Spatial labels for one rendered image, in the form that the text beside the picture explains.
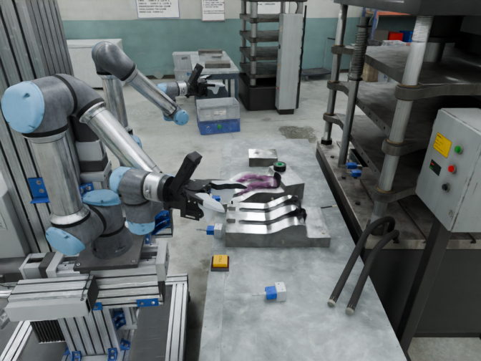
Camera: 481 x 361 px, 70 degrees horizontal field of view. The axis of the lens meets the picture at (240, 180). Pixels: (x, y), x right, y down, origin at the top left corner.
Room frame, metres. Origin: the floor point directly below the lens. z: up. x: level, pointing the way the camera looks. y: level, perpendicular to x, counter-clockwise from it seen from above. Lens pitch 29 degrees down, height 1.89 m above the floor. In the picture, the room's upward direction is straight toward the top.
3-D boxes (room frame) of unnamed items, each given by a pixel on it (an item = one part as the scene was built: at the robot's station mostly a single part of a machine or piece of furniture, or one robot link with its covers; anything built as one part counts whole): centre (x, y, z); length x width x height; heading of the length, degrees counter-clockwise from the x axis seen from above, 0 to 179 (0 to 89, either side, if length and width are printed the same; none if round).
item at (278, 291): (0.98, -0.11, 0.83); 0.13 x 0.05 x 0.05; 98
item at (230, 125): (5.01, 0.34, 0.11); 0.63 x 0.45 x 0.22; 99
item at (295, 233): (1.42, -0.18, 0.87); 0.50 x 0.26 x 0.14; 90
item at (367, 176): (1.97, -0.98, 0.87); 0.50 x 0.27 x 0.17; 90
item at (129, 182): (0.80, 0.29, 1.43); 0.11 x 0.08 x 0.09; 70
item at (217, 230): (1.39, 0.16, 0.83); 0.13 x 0.05 x 0.05; 84
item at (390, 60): (2.00, -1.06, 1.45); 1.29 x 0.82 x 0.19; 0
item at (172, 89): (1.76, 0.38, 1.43); 0.11 x 0.08 x 0.09; 121
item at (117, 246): (1.02, 0.49, 1.09); 0.15 x 0.15 x 0.10
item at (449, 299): (2.02, -1.05, 0.36); 1.30 x 0.85 x 0.72; 0
